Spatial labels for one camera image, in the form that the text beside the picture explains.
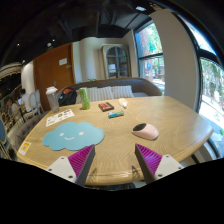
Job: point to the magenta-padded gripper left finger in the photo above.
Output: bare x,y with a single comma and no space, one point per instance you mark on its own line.
77,163

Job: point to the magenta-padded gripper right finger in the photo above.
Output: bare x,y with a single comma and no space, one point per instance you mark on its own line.
150,160

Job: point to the pink computer mouse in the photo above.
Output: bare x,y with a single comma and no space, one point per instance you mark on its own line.
148,132

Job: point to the blue cloud-shaped mouse pad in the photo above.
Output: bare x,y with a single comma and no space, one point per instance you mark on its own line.
71,135

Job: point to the white sticker sheet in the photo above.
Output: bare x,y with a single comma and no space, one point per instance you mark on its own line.
59,117

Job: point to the yellow square sticker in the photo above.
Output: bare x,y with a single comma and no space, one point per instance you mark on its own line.
24,148

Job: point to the teal and green small pack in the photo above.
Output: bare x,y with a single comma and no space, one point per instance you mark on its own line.
115,114

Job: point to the black and red small box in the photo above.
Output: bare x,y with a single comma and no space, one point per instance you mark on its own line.
106,106

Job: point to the grey tufted sofa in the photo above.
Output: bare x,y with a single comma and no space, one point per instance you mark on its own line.
21,130

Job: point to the green drink can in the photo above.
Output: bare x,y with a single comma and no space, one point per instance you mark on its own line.
84,98

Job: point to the black backpack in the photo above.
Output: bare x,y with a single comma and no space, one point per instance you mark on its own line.
68,98

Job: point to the clear shaker bottle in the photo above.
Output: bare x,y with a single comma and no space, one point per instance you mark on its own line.
53,101

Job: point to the wide striped cushion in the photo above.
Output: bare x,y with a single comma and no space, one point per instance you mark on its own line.
100,94

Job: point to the brown curved sofa bench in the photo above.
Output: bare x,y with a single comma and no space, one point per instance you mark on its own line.
143,87

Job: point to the small striped cushion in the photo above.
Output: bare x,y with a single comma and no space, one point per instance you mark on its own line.
122,91

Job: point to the group of white chairs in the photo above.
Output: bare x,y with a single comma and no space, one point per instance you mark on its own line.
8,116

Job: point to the brown wooden door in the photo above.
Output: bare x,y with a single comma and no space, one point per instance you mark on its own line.
50,75

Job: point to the large black-framed window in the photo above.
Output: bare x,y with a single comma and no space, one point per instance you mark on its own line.
211,90

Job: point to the white door sign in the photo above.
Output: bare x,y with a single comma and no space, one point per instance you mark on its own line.
63,61

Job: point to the narrow black-framed window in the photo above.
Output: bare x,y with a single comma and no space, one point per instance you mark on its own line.
150,56

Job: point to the arched glass-door cabinet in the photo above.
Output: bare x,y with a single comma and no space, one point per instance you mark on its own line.
116,61

